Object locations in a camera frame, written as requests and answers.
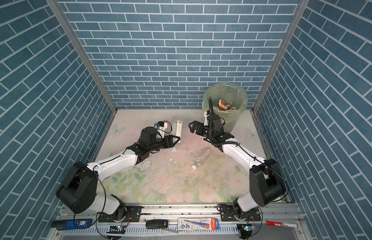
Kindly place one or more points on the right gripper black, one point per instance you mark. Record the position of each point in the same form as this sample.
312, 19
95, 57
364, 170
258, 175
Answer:
197, 123

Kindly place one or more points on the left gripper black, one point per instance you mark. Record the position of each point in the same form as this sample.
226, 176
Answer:
170, 144

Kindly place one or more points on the brown coffee bottle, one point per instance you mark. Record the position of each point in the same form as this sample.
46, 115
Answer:
223, 105

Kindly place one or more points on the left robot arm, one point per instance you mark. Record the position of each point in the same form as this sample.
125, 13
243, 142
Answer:
78, 190

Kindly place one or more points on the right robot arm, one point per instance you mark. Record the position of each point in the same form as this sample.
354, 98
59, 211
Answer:
266, 182

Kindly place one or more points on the grey mesh waste bin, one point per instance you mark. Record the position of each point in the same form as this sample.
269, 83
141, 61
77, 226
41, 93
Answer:
230, 120

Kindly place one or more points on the green plastic bin liner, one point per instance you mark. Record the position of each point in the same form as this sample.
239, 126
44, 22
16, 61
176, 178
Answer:
231, 93

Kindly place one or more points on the clear crushed water bottle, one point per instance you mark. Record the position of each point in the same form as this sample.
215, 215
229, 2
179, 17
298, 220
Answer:
200, 160

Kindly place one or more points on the packaged pen blister card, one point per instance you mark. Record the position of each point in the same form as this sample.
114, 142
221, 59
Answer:
198, 224

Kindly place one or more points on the red white marker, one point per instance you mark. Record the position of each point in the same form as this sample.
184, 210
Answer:
279, 224

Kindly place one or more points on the blue black handheld device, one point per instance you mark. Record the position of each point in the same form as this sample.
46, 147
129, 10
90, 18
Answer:
62, 225

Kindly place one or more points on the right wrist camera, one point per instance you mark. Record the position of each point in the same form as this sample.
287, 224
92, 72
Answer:
206, 115

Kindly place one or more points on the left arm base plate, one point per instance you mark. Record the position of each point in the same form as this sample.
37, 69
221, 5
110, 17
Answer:
132, 213

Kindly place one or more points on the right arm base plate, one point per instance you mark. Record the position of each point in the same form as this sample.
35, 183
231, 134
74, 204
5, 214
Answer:
228, 213

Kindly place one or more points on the aluminium front rail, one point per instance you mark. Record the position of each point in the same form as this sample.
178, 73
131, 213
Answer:
252, 230

